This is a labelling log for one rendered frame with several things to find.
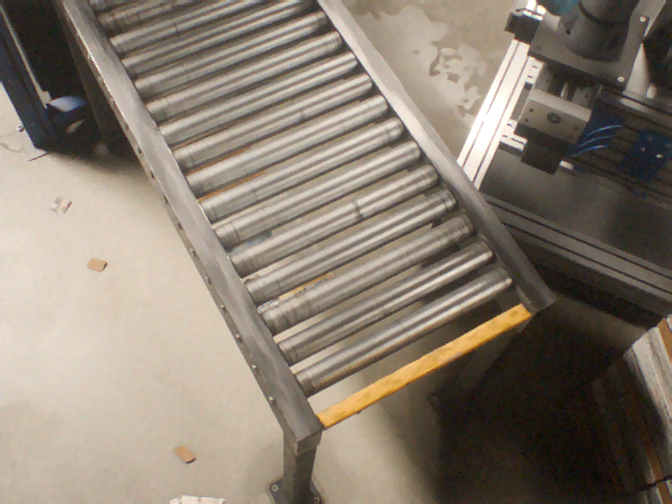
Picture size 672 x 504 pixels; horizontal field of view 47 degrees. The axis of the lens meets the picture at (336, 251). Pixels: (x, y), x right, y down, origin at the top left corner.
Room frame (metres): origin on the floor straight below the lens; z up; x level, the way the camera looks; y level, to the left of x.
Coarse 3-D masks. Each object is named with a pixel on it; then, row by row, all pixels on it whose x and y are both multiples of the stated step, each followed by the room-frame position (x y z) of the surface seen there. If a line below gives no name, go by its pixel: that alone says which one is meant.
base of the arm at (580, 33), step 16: (560, 16) 1.27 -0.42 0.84; (576, 16) 1.23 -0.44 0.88; (592, 16) 1.21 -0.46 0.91; (560, 32) 1.23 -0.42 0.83; (576, 32) 1.21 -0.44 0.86; (592, 32) 1.20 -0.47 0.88; (608, 32) 1.20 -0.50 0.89; (624, 32) 1.22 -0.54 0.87; (576, 48) 1.19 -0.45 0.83; (592, 48) 1.18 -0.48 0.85; (608, 48) 1.20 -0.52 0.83
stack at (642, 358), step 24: (648, 336) 0.66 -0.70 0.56; (624, 360) 0.66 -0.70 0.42; (648, 360) 0.62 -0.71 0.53; (600, 384) 0.65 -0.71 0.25; (648, 384) 0.58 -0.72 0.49; (576, 408) 0.63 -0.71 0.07; (600, 408) 0.60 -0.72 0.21; (624, 408) 0.57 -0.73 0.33; (648, 408) 0.54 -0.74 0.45; (576, 432) 0.58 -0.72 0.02; (624, 432) 0.52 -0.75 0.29; (600, 456) 0.50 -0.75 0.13; (624, 456) 0.47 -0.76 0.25; (600, 480) 0.46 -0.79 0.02; (624, 480) 0.43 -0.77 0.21; (648, 480) 0.41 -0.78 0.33
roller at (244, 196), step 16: (384, 128) 0.94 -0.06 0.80; (400, 128) 0.95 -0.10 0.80; (336, 144) 0.88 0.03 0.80; (352, 144) 0.89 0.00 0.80; (368, 144) 0.90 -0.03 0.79; (384, 144) 0.91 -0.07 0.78; (304, 160) 0.84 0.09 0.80; (320, 160) 0.84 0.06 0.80; (336, 160) 0.85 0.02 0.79; (352, 160) 0.87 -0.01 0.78; (272, 176) 0.79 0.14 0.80; (288, 176) 0.79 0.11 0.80; (304, 176) 0.80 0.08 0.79; (320, 176) 0.82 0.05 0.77; (224, 192) 0.74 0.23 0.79; (240, 192) 0.74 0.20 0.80; (256, 192) 0.75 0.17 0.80; (272, 192) 0.76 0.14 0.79; (208, 208) 0.70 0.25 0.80; (224, 208) 0.71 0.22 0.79; (240, 208) 0.72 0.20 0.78
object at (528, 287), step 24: (336, 0) 1.27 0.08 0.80; (336, 24) 1.20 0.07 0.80; (360, 48) 1.14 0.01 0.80; (360, 72) 1.10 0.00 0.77; (384, 72) 1.08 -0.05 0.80; (384, 96) 1.02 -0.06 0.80; (408, 96) 1.03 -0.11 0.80; (384, 120) 1.01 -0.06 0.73; (408, 120) 0.97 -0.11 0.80; (432, 144) 0.92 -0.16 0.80; (408, 168) 0.92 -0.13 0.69; (456, 168) 0.87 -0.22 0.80; (432, 192) 0.85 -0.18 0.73; (456, 192) 0.81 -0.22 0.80; (480, 216) 0.76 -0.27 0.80; (504, 240) 0.72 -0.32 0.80; (504, 264) 0.67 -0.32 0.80; (528, 264) 0.67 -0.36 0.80; (528, 288) 0.62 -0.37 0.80; (504, 312) 0.62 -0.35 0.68
